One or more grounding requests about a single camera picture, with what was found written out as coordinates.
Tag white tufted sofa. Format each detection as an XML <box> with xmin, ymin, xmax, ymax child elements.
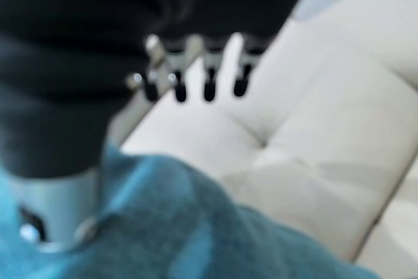
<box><xmin>107</xmin><ymin>0</ymin><xmax>418</xmax><ymax>279</ymax></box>

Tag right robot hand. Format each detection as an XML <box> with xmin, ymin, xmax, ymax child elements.
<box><xmin>0</xmin><ymin>0</ymin><xmax>323</xmax><ymax>254</ymax></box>

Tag teal blue cushion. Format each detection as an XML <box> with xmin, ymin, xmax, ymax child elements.
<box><xmin>0</xmin><ymin>143</ymin><xmax>381</xmax><ymax>279</ymax></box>

